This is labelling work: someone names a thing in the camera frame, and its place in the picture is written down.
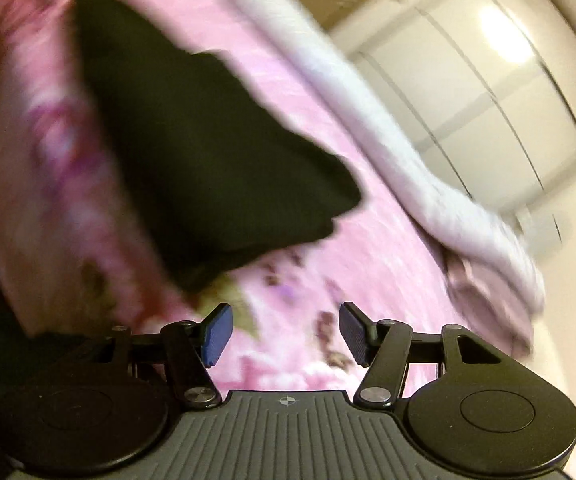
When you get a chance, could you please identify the striped white duvet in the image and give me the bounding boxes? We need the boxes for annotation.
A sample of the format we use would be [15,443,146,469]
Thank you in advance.
[189,0,548,319]

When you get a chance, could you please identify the white wardrobe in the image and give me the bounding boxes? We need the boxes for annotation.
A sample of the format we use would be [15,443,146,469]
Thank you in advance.
[330,0,576,211]

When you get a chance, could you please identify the mauve pillow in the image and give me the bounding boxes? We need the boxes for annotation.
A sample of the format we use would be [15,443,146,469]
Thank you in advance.
[443,249,534,360]

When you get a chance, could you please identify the black zip jacket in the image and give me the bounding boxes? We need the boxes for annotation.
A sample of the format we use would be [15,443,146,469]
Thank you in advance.
[0,0,364,295]

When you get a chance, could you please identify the pink rose bedspread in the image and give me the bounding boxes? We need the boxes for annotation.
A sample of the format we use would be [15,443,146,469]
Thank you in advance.
[0,0,460,391]

